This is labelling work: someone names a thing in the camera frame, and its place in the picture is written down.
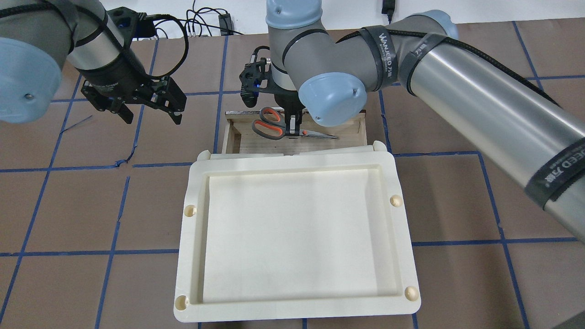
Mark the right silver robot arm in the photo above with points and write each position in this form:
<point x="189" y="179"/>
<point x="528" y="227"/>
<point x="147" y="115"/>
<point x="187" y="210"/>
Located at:
<point x="511" y="121"/>

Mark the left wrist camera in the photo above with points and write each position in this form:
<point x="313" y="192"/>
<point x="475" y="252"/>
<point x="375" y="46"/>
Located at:
<point x="132" y="24"/>

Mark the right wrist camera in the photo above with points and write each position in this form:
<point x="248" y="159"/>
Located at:
<point x="256" y="78"/>

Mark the black power adapter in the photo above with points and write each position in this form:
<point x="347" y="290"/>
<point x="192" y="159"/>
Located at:
<point x="225" y="22"/>

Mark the orange grey scissors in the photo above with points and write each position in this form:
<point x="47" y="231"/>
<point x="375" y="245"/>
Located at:
<point x="271" y="125"/>

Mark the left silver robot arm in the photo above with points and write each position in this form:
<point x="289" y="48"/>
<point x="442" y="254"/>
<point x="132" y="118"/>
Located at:
<point x="39" y="36"/>

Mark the cream plastic tray lid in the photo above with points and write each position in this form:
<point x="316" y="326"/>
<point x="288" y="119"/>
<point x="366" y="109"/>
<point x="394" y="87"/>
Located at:
<point x="273" y="236"/>

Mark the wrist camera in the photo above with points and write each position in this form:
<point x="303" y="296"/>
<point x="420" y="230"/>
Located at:
<point x="132" y="24"/>
<point x="256" y="78"/>

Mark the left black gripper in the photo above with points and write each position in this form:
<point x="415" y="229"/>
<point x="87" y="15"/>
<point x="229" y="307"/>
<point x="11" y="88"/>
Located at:
<point x="115" y="78"/>

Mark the black power brick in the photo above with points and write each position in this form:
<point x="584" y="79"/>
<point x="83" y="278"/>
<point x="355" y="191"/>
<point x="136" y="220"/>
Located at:
<point x="388" y="7"/>

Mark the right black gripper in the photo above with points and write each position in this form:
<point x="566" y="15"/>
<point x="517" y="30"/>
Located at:
<point x="290" y="106"/>

